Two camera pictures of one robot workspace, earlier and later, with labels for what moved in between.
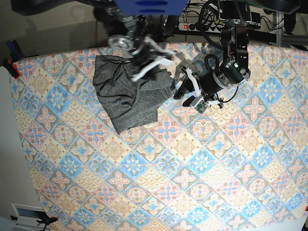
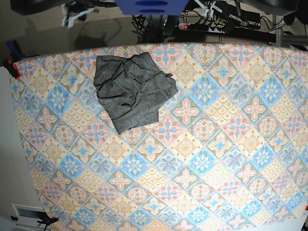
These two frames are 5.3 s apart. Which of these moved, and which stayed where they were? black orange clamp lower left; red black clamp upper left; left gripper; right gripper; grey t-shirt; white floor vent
Moved: right gripper; left gripper
Stayed: white floor vent; grey t-shirt; black orange clamp lower left; red black clamp upper left
